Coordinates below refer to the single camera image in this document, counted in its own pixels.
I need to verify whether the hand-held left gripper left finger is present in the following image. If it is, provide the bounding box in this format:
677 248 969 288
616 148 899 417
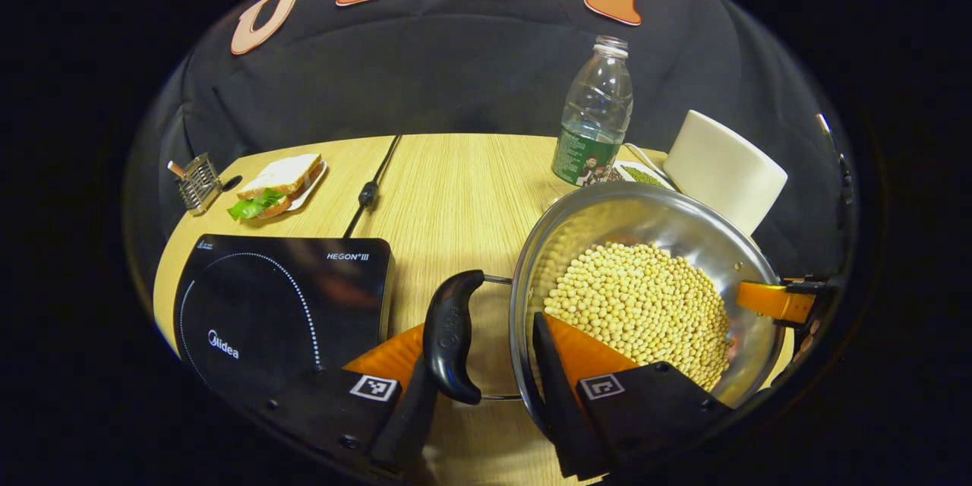
262 323 440 481

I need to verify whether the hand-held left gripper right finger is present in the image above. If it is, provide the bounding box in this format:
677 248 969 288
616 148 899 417
530 311 734 481

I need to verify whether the stainless steel pot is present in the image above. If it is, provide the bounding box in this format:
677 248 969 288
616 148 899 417
422 182 787 441

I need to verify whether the black induction cooktop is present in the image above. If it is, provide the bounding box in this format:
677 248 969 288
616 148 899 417
173 234 396 403

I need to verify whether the pile of soybeans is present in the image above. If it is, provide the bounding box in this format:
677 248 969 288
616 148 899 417
543 241 734 392

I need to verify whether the white toaster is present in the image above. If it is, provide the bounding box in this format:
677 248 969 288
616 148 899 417
663 110 788 236

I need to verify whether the white divided dish of beans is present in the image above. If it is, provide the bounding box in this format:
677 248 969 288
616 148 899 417
607 159 677 191

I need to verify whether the white spoon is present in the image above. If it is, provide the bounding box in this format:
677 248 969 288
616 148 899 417
624 143 673 183

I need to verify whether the clear plastic bottle green label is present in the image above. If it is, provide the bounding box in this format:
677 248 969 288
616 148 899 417
551 36 634 187

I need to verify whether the sandwich with lettuce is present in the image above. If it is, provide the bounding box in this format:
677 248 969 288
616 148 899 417
226 153 323 221

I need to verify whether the metal mesh holder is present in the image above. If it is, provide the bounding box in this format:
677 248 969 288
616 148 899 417
167 153 222 215

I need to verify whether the black power cable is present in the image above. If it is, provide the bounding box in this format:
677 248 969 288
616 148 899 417
342 134 403 238

